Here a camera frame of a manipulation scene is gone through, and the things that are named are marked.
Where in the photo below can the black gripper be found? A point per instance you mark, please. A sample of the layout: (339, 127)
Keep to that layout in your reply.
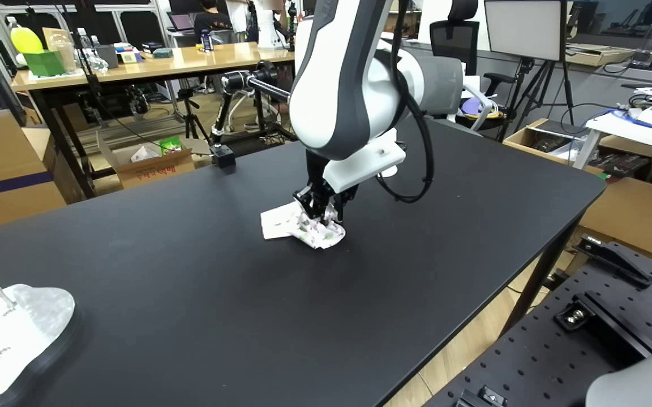
(325, 188)

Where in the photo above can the small black tripod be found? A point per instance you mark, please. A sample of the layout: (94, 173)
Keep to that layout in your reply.
(190, 114)

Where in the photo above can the open cardboard box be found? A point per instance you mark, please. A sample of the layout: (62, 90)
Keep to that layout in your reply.
(153, 168)

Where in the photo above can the black clamp lever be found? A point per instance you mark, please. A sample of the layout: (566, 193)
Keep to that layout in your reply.
(611, 261)

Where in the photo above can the white desk with papers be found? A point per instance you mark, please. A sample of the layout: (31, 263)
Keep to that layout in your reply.
(634, 131)

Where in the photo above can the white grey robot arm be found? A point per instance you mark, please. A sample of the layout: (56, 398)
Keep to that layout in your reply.
(339, 75)

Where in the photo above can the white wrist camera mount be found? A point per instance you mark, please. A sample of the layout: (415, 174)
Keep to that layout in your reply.
(363, 160)

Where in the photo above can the grey office chair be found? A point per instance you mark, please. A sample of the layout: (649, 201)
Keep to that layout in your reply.
(451, 82)

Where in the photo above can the long wooden table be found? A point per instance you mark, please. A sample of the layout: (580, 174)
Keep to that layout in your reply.
(153, 63)

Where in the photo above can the black clamp stand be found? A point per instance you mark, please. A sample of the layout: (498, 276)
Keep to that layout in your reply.
(225, 157)

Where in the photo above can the large red-labelled cardboard box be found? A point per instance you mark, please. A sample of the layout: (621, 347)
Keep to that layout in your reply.
(1, 173)

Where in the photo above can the flat cardboard box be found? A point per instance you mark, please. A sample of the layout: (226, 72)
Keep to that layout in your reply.
(634, 211)

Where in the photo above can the black office chair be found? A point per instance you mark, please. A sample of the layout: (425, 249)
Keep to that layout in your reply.
(454, 41)

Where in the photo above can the black perforated breadboard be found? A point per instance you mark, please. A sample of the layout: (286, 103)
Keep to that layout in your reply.
(566, 363)

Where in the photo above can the cardboard box with keyboard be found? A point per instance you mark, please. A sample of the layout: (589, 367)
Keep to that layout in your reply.
(543, 139)

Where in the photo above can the grey rounded housing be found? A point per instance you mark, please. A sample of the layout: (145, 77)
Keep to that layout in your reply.
(643, 380)

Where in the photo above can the green container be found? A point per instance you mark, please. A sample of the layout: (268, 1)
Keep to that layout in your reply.
(43, 63)

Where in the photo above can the black screen tripod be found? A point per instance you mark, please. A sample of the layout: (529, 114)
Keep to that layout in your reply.
(543, 82)

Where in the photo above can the black bracket with screws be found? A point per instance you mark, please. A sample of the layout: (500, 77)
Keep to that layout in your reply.
(582, 318)

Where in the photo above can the green packet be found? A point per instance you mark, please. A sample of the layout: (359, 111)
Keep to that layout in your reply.
(171, 143)

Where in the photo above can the white projection screen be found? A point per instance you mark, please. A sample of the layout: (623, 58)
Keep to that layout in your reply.
(525, 26)

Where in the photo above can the white patterned towel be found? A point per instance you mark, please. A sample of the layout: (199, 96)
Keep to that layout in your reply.
(282, 225)

